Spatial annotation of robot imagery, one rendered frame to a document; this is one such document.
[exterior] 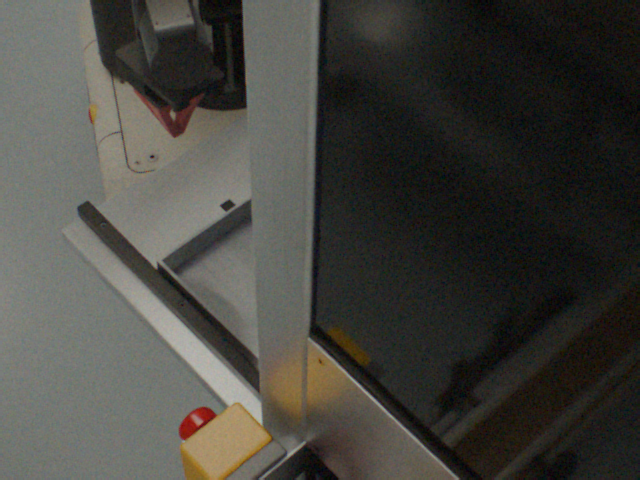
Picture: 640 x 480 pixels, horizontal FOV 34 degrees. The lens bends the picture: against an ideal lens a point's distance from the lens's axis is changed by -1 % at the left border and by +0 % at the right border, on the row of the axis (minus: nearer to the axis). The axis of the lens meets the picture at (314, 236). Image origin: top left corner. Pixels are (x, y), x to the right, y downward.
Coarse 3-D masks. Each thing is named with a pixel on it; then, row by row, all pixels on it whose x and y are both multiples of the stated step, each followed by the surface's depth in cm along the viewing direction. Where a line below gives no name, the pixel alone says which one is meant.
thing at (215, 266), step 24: (240, 216) 128; (192, 240) 123; (216, 240) 127; (240, 240) 127; (168, 264) 123; (192, 264) 125; (216, 264) 125; (240, 264) 125; (192, 288) 123; (216, 288) 123; (240, 288) 123; (216, 312) 121; (240, 312) 121; (240, 336) 115
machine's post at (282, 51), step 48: (288, 0) 57; (288, 48) 59; (288, 96) 62; (288, 144) 66; (288, 192) 70; (288, 240) 74; (288, 288) 79; (288, 336) 84; (288, 384) 90; (288, 432) 98
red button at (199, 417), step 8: (200, 408) 99; (208, 408) 99; (192, 416) 98; (200, 416) 98; (208, 416) 98; (216, 416) 99; (184, 424) 98; (192, 424) 97; (200, 424) 97; (184, 432) 98; (192, 432) 97; (184, 440) 98
